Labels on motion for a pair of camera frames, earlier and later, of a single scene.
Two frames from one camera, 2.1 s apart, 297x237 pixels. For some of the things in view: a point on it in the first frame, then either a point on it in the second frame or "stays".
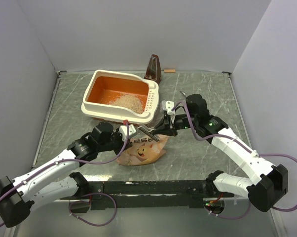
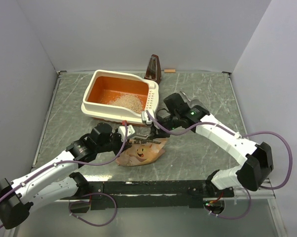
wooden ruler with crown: x=149 y=133 → x=153 y=141
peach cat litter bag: x=142 y=150 stays
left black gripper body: x=117 y=142 stays
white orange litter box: x=118 y=97 stays
